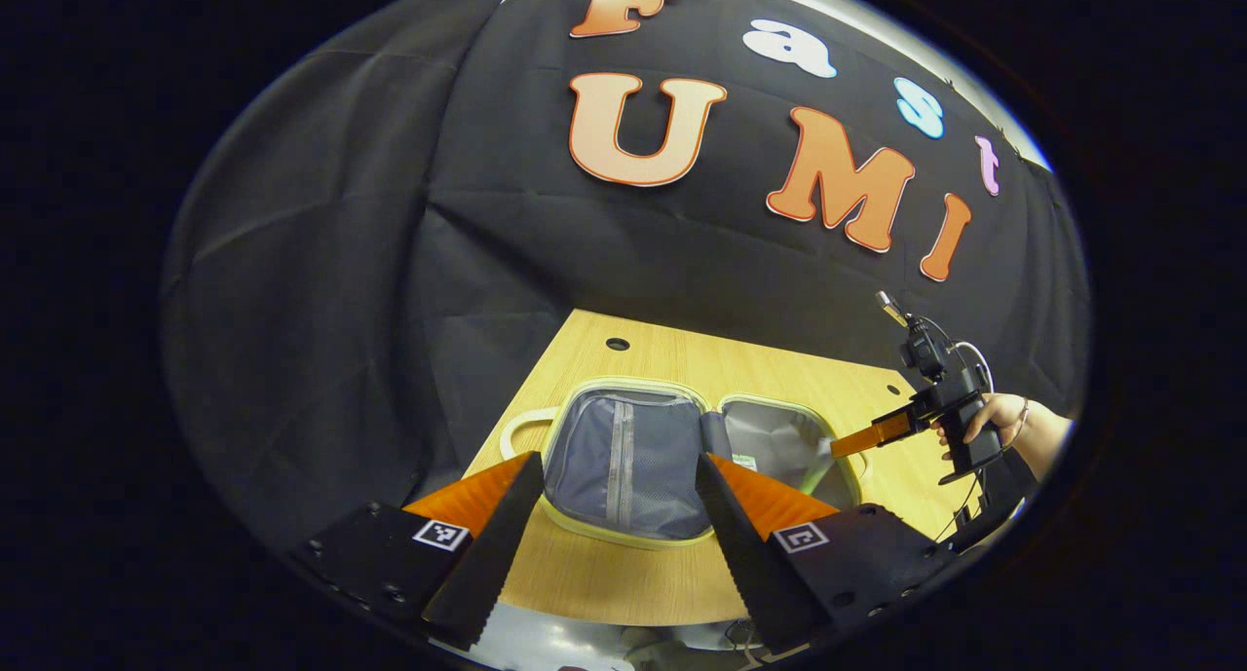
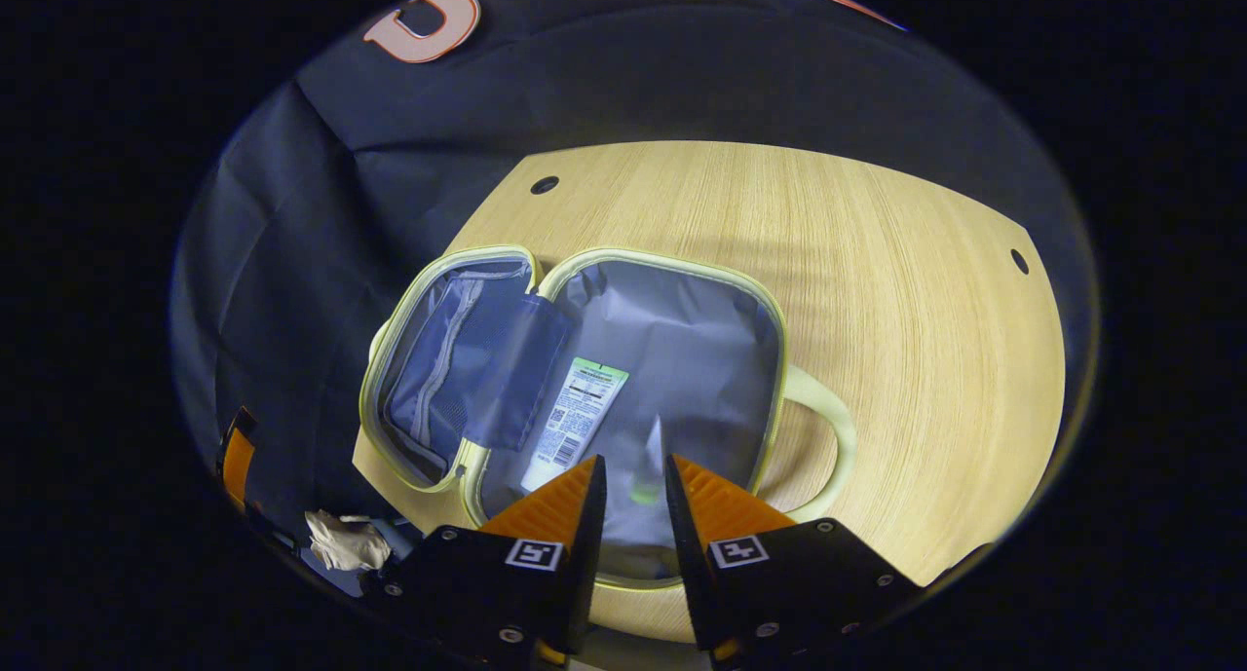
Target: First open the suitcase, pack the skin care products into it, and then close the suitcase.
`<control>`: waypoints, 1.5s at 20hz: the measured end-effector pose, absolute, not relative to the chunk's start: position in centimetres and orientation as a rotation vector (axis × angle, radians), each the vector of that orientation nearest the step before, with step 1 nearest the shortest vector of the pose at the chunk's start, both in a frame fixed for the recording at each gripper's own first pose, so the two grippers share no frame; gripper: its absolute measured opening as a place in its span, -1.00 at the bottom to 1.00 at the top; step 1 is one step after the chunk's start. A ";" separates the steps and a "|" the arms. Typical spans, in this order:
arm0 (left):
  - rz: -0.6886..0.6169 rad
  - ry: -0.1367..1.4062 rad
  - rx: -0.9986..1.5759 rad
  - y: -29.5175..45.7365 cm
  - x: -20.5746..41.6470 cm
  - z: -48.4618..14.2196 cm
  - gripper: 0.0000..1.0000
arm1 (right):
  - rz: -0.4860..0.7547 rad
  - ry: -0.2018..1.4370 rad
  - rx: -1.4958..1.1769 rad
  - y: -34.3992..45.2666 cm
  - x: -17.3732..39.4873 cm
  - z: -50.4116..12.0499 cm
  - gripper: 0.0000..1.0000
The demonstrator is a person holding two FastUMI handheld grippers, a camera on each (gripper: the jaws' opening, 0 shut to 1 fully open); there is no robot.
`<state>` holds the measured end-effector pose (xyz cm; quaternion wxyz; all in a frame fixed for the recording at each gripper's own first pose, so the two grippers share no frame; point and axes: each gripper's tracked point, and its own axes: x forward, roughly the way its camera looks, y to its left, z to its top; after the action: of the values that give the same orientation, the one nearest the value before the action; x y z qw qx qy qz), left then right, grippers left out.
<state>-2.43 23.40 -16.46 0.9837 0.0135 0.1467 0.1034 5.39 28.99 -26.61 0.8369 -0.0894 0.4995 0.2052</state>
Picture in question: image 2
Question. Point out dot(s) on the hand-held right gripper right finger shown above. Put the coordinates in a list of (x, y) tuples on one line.
[(687, 564)]

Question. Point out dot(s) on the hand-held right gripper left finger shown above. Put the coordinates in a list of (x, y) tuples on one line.
[(587, 554)]

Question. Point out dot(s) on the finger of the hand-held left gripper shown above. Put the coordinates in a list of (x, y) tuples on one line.
[(237, 466)]

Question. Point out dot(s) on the small grey skincare tube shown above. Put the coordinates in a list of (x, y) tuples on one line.
[(641, 515)]

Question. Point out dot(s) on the large green white skincare tube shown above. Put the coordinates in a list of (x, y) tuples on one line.
[(575, 418)]

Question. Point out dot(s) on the pale yellow suitcase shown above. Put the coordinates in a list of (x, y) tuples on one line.
[(682, 359)]

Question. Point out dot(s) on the crumpled pale paper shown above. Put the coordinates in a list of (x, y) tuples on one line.
[(346, 542)]

